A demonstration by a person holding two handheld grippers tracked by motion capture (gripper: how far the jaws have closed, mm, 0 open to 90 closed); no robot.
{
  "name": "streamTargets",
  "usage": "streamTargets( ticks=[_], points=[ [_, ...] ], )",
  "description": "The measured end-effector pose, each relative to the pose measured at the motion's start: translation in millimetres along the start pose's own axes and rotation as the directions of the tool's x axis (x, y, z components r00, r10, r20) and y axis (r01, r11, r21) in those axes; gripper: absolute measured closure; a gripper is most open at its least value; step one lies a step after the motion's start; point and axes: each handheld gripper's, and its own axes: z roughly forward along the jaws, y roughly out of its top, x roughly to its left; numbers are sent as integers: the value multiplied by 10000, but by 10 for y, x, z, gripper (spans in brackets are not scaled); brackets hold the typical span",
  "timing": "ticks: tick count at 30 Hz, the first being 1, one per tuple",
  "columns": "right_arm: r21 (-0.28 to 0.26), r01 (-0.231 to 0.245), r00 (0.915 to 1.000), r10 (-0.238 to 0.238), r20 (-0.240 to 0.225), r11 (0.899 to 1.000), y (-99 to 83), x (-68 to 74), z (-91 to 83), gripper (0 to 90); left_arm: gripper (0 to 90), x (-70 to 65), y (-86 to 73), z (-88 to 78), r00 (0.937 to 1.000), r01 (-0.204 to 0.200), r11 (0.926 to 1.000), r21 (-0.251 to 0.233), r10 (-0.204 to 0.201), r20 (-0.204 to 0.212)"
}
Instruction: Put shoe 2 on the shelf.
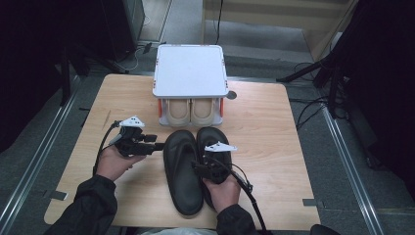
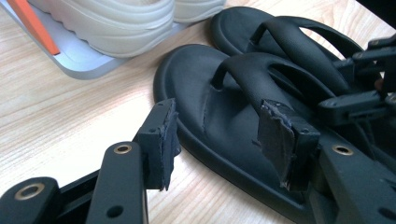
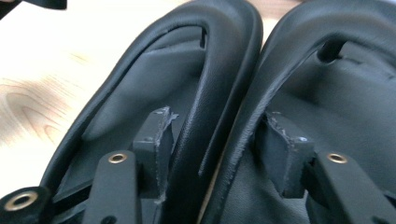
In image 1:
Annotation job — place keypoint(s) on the person's light grey clothing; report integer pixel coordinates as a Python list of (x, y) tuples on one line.
[(179, 231)]

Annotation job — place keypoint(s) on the dark round object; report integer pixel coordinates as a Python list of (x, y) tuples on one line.
[(324, 230)]

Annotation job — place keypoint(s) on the person's right hand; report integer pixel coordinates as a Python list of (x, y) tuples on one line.
[(225, 196)]

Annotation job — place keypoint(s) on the white shoe rack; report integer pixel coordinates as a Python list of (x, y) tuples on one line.
[(189, 71)]

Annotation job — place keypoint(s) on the black cabinet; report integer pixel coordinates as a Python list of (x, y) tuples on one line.
[(122, 29)]

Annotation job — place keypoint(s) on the grey tape piece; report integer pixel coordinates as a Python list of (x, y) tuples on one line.
[(59, 195), (309, 202)]

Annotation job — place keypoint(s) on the person's left hand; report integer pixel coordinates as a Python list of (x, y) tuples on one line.
[(112, 164)]

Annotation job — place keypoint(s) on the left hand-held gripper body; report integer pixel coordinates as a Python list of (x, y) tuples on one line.
[(130, 147)]

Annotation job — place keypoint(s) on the metal floor rail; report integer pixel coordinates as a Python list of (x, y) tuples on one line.
[(32, 163), (352, 169)]

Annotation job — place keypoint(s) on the black tripod stand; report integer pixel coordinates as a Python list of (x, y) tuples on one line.
[(326, 68), (67, 71)]

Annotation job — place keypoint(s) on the beige wooden panel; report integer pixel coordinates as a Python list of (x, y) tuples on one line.
[(277, 19)]

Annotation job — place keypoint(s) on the black slipper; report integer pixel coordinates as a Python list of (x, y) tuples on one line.
[(182, 182), (212, 137)]

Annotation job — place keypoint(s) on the grey round table cap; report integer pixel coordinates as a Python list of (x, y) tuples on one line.
[(231, 95)]

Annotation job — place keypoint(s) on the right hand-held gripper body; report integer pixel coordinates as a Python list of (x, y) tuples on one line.
[(213, 171)]

